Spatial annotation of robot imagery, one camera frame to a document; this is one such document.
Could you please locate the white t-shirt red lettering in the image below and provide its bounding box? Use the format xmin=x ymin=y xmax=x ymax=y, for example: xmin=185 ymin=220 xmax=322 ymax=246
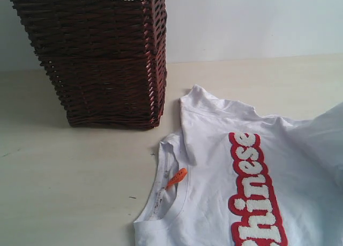
xmin=133 ymin=85 xmax=342 ymax=245

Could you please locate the orange clothing tag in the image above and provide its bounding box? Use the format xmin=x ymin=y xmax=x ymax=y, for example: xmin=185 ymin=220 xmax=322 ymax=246
xmin=165 ymin=168 xmax=188 ymax=190

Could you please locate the brown wicker basket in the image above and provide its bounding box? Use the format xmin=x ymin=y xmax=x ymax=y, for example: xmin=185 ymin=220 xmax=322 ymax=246
xmin=11 ymin=0 xmax=167 ymax=129

